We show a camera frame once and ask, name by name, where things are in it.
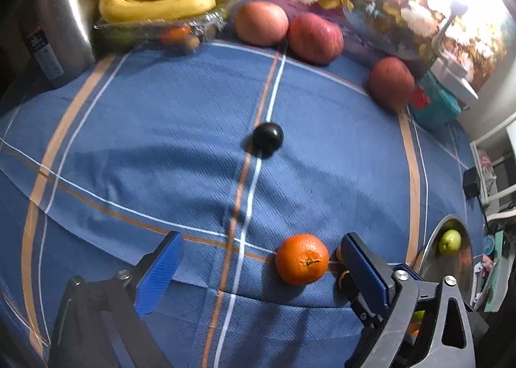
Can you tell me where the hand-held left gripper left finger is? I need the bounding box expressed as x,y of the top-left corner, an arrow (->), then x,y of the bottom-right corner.
48,230 -> 185,368

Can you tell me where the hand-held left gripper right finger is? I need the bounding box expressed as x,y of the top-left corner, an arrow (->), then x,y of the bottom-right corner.
340,231 -> 477,368

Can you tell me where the metal bowl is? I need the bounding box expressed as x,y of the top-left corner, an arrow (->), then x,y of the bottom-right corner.
415,214 -> 475,309

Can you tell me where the blue plaid tablecloth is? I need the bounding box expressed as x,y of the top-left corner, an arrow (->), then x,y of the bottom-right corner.
0,39 -> 486,368

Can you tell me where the black power adapter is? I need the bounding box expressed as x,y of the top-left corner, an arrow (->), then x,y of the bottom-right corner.
462,168 -> 481,200

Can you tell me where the black plum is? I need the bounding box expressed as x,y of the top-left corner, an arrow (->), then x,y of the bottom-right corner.
252,122 -> 284,158

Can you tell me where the teal box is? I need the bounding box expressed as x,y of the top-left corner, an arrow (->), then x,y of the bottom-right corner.
411,69 -> 462,128

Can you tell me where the red apple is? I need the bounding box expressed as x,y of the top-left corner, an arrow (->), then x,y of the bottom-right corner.
287,13 -> 344,66
366,56 -> 416,112
234,2 -> 290,46

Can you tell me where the white box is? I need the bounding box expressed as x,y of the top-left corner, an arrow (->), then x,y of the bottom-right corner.
429,55 -> 480,101

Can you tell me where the small orange fruit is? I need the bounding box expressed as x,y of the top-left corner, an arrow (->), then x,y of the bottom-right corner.
159,26 -> 191,46

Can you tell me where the green fruit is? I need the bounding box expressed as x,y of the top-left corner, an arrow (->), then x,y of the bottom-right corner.
105,28 -> 140,46

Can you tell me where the clear plastic tray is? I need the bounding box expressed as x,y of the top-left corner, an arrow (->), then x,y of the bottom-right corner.
94,0 -> 243,51

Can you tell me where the stainless steel kettle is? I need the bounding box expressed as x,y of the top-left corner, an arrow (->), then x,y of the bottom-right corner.
0,0 -> 101,91

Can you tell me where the white shelf frame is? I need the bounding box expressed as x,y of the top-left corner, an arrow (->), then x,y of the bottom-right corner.
470,113 -> 516,211

